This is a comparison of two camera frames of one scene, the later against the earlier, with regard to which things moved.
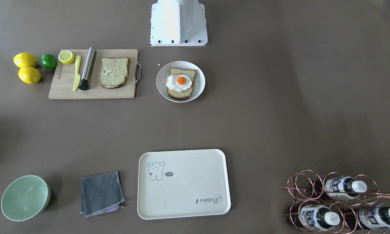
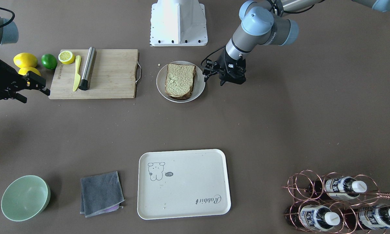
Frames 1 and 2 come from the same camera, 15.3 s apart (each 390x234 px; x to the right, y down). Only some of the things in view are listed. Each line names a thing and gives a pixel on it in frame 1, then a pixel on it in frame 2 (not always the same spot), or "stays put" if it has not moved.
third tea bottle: [372, 217] stays put
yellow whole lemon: [24, 59] stays put
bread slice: [114, 72] to [180, 78]
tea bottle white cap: [340, 188] stays put
